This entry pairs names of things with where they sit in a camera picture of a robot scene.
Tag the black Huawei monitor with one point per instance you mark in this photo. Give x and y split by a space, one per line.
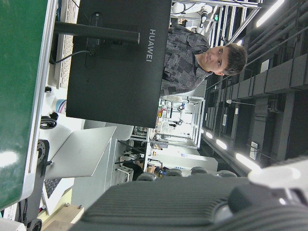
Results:
115 84

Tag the ceiling strip light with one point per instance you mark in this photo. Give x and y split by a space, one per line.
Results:
221 144
247 162
209 135
269 13

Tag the man in grey patterned shirt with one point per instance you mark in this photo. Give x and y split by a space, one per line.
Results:
183 60

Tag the silver laptop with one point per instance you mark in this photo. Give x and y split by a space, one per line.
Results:
84 149

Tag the white cabinet panel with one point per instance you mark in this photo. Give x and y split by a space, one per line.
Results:
96 190

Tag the paper cup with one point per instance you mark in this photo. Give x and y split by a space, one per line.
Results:
60 105

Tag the white keyboard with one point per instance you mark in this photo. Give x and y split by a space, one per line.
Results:
63 72

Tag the black monitor stand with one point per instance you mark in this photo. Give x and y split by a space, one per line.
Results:
96 31

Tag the black metal flange disc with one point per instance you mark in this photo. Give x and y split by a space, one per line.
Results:
44 149

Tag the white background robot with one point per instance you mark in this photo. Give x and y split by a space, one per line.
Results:
204 9

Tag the green conveyor belt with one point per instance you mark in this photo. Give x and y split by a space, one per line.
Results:
16 72

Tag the white paper label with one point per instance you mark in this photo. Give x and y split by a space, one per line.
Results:
10 211

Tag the white rounded housing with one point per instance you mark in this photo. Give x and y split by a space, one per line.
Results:
9 225

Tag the black ceiling duct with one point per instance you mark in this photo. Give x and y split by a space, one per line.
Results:
276 79

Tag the aluminium frame cell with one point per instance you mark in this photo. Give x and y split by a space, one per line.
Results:
240 5

